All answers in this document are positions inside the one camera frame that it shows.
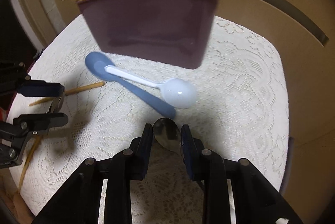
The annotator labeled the white lace tablecloth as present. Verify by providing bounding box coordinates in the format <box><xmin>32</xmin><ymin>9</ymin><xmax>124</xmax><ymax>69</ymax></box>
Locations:
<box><xmin>4</xmin><ymin>14</ymin><xmax>290</xmax><ymax>224</ymax></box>

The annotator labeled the dark textured handle steel spoon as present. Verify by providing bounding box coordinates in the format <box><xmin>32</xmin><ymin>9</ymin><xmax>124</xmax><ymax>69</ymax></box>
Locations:
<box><xmin>48</xmin><ymin>94</ymin><xmax>65</xmax><ymax>114</ymax></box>

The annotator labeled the blue plastic spoon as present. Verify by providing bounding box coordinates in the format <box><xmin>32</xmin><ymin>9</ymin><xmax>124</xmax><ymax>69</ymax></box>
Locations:
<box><xmin>85</xmin><ymin>52</ymin><xmax>176</xmax><ymax>119</ymax></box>

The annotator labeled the purple plastic utensil holder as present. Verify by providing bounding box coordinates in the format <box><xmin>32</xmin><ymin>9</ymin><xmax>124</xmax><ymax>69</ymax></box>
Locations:
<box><xmin>77</xmin><ymin>0</ymin><xmax>219</xmax><ymax>69</ymax></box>

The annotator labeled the white plastic spoon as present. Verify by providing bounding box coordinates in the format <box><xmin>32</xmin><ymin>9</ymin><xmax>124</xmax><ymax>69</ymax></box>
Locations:
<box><xmin>104</xmin><ymin>65</ymin><xmax>197</xmax><ymax>109</ymax></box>

